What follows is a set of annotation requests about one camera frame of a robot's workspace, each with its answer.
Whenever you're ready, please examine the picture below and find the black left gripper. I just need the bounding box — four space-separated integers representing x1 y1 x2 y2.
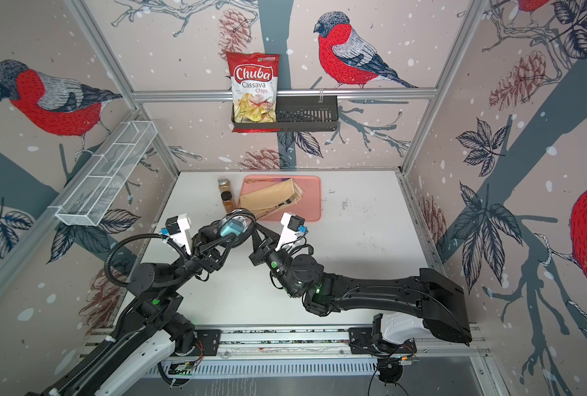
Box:
166 221 233 295

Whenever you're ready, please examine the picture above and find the black cable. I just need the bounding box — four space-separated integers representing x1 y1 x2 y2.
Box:
215 209 257 248

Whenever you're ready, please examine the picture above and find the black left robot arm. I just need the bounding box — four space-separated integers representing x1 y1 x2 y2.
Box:
42 234 237 395

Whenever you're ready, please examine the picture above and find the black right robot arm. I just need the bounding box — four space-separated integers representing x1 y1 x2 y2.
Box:
250 226 473 345

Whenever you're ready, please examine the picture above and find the pink plastic tray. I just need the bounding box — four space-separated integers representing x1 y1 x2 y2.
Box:
237 174 322 222

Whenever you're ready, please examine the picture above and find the brown spice bottle black cap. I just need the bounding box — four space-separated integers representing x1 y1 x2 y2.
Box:
220 191 237 213

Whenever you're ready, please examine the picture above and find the tan spice jar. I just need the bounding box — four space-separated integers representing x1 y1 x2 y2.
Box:
218 177 232 194

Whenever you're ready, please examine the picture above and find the red cassava chips bag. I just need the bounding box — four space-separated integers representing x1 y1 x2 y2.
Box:
226 52 280 125

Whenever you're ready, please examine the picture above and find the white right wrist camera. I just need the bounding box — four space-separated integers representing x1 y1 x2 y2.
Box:
275 213 308 251

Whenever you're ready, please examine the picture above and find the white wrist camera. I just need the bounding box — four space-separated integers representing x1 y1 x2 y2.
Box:
161 214 192 256
275 213 308 251

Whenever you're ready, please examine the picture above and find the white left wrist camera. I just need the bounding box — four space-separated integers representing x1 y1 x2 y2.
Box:
161 214 192 256

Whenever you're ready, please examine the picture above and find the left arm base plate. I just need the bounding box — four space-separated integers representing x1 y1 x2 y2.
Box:
174 328 222 357

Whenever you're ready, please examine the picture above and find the black wall basket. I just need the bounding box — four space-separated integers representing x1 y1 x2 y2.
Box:
232 96 339 133

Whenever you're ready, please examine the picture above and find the white wire mesh basket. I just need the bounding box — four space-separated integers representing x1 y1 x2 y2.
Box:
55 120 158 226

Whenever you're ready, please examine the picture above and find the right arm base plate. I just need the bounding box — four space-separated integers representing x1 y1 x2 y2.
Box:
348 328 417 358

